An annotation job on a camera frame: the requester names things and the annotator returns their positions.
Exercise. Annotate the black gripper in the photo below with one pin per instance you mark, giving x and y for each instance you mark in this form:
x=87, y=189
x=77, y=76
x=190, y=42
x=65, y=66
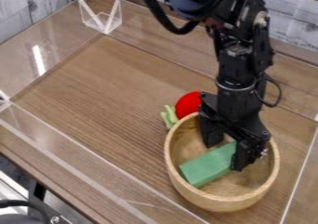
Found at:
x=230, y=113

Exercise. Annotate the black metal table frame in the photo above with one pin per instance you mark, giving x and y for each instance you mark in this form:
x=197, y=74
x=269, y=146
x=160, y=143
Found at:
x=39, y=195

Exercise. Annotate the wooden bowl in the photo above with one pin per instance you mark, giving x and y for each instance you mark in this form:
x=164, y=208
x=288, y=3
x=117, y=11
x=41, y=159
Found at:
x=234, y=191

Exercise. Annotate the green rectangular block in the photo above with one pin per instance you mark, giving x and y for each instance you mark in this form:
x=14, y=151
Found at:
x=208, y=167

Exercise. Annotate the clear acrylic tray wall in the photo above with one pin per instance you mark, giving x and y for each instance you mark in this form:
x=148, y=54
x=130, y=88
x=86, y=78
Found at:
x=94, y=148

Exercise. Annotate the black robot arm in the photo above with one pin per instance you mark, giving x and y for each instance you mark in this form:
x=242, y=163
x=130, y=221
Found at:
x=238, y=24

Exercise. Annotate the red toy strawberry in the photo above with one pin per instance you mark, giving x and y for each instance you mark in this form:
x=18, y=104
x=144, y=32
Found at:
x=186, y=105

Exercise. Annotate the clear acrylic corner bracket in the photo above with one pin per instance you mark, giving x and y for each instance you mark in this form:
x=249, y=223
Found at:
x=101, y=21

